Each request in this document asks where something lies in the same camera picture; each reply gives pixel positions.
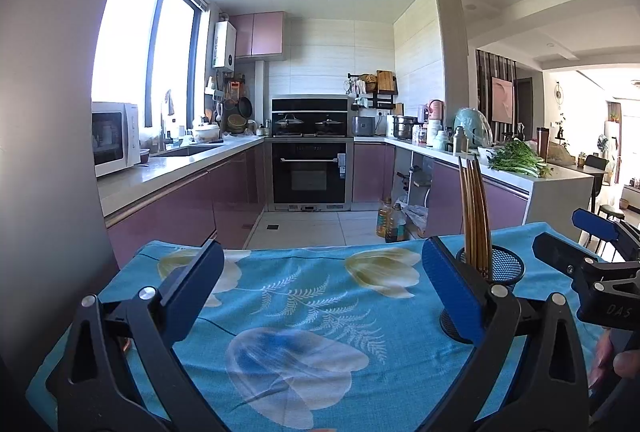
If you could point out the pink wall picture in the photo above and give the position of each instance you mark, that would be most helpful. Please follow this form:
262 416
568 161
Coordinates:
502 99

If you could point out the white wall water heater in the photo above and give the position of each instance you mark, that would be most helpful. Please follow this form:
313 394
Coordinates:
225 46

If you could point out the kitchen faucet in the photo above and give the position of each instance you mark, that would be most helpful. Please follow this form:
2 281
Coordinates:
166 121

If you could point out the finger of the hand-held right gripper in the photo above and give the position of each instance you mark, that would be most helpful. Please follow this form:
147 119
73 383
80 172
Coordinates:
555 249
595 227

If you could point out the black built-in oven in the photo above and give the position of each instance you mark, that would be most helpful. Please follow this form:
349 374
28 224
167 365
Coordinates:
310 174

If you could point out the cooking oil bottles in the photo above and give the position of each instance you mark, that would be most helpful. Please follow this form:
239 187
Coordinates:
399 224

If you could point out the grey refrigerator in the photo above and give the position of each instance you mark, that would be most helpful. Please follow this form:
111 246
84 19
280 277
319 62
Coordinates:
45 111

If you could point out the pink lower cabinets with vegetables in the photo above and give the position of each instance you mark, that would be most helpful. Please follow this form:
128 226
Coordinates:
500 202

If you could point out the bundle of wooden chopsticks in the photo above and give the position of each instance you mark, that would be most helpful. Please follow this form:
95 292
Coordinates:
475 212

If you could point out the brown thermos bottle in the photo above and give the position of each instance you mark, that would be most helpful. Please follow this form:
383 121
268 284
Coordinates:
542 144

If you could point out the pink electric kettle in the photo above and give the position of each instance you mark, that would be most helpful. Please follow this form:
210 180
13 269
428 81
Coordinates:
434 110

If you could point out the black lidded cooking pot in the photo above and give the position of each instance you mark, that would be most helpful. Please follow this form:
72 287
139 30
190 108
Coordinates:
329 125
289 124

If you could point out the silver toaster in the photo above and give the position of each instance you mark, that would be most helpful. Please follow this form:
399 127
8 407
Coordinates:
364 126

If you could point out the person's right hand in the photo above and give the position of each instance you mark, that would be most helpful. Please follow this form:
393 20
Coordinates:
627 364

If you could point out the green leafy vegetables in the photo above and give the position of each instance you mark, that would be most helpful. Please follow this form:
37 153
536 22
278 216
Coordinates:
520 159

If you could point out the black mesh pen holder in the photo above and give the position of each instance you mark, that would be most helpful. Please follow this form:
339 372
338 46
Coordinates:
505 267

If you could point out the dark dining table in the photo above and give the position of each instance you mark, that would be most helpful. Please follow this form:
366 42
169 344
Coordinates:
590 169

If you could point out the white casserole pot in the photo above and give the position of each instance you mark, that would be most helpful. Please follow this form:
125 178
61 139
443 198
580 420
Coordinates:
206 133

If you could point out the kitchen window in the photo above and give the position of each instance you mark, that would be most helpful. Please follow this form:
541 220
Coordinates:
130 41

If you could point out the stainless steel stock pot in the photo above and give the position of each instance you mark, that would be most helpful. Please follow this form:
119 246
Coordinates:
404 127

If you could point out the wall rack with cutting boards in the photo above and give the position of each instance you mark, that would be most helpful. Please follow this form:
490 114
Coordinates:
380 86

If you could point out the pink lower cabinets with sink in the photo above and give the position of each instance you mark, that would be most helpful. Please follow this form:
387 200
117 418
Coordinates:
190 197

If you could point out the hanging black frying pan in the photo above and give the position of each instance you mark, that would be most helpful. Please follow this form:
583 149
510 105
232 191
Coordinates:
245 106

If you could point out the yellow cooking oil bottle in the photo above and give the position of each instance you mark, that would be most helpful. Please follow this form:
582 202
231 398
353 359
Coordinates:
384 219

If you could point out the black range hood stove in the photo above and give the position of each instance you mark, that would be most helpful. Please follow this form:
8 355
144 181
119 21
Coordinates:
310 104

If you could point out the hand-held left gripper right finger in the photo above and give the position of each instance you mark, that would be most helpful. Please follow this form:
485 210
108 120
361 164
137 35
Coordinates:
450 297

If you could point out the blue floral tablecloth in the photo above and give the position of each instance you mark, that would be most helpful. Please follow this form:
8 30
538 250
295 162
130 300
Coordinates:
300 302

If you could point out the white microwave oven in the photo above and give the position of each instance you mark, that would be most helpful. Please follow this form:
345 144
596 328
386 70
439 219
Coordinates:
112 139

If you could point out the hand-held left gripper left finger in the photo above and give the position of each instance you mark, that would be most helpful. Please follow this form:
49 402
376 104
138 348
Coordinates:
195 292

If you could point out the pink upper wall cabinet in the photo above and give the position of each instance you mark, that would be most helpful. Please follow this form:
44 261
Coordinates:
260 34

